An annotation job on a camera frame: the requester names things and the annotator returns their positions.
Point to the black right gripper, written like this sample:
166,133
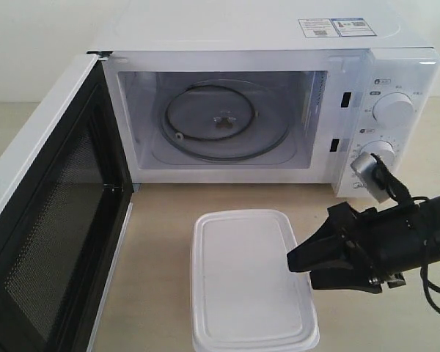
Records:
360,251

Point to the white plastic lidded container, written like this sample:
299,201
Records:
243,296

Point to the white microwave door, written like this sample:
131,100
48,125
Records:
65,201

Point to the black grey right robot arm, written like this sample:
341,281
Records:
431,247

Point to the white microwave oven body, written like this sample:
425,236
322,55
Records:
154,49

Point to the lower white control knob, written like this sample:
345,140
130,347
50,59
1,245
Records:
383,150

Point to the white control knob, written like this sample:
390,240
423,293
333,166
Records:
393,110
383,150

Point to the upper white control knob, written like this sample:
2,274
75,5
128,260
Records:
393,110

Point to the glass turntable plate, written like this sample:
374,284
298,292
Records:
225,120

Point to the warning label sticker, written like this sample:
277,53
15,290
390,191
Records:
336,27

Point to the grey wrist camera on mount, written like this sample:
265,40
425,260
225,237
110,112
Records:
381,184

